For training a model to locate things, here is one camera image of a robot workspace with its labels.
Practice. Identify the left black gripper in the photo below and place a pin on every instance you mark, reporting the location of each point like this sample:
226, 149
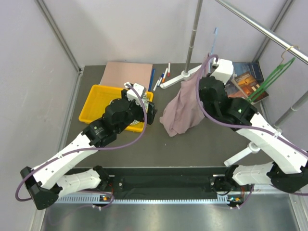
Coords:
140, 118

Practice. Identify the lilac tank top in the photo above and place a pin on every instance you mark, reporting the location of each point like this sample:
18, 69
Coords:
183, 112

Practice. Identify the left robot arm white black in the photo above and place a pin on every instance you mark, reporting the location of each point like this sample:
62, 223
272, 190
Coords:
48, 182

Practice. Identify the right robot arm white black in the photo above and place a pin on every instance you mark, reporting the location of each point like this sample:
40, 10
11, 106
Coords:
288, 170

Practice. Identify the green plastic hanger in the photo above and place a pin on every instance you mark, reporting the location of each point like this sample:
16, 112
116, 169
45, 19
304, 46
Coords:
273, 76

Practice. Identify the sunset cover book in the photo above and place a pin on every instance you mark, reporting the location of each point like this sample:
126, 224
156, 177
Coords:
232, 90

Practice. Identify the orange cover book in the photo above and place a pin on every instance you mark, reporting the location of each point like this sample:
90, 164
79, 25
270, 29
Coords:
247, 87

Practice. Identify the yellow plastic bin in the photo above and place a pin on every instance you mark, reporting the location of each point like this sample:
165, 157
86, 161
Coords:
97, 100

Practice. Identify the pink board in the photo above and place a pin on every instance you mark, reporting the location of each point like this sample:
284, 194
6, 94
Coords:
116, 74

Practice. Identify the orange cap marker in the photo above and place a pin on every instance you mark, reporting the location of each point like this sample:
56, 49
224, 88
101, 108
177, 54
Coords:
164, 76

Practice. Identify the blue pen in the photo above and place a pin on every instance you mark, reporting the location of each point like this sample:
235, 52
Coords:
151, 79

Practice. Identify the blue cap marker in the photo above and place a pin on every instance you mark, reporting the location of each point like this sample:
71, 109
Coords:
160, 79

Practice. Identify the dark blue book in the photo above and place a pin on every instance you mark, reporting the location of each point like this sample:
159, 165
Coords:
252, 67

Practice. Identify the red cap marker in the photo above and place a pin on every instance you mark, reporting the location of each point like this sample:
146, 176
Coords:
168, 71

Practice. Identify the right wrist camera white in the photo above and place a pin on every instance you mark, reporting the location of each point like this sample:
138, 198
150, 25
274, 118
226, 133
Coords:
222, 70

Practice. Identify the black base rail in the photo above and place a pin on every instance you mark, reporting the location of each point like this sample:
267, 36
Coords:
164, 182

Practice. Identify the white cable duct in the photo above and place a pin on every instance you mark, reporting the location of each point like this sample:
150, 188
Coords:
102, 199

